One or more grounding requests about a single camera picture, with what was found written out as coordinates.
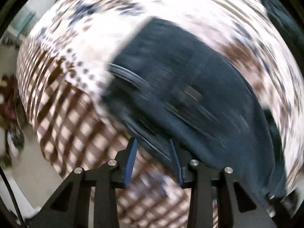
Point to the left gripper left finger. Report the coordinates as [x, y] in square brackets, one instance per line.
[69, 204]

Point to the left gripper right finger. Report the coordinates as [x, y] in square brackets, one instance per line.
[216, 194]

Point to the dark blue denim pants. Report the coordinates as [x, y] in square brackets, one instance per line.
[170, 86]

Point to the clutter on floor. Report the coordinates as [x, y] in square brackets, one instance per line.
[12, 117]

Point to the floral white bed blanket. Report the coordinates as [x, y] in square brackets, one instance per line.
[63, 70]

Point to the dark teal clothes pile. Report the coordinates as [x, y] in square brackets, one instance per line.
[287, 27]

